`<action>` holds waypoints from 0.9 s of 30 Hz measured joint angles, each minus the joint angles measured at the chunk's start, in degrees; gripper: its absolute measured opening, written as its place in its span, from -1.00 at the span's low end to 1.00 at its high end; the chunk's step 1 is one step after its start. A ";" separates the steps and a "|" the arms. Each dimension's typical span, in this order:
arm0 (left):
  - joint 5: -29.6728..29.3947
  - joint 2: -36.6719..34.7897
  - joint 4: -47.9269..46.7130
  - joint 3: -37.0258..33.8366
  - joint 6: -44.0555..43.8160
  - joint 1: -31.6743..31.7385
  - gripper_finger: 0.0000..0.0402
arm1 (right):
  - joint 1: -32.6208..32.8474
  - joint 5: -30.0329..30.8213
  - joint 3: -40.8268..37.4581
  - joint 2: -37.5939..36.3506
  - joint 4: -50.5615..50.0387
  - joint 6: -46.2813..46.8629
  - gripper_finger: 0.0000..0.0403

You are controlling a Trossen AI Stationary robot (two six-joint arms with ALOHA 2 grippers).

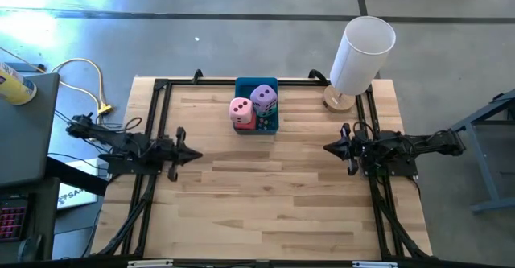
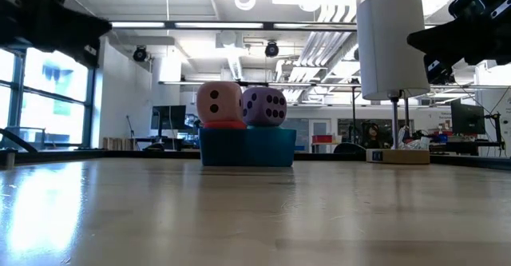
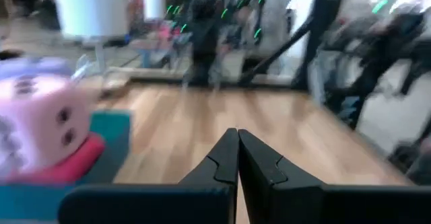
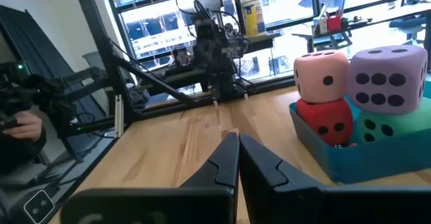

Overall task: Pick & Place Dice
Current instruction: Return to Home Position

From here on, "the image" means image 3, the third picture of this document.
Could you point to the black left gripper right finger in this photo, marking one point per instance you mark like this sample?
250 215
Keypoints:
269 183

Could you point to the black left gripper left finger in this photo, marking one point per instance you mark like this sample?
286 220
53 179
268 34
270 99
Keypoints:
222 163

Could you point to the red foam die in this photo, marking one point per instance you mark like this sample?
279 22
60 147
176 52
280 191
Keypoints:
77 165

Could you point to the pink foam die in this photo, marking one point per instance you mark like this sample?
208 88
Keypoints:
40 123

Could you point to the blue plastic bin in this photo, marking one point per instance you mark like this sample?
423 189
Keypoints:
111 130

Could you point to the white shade table lamp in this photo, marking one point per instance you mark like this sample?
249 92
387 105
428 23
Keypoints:
91 8

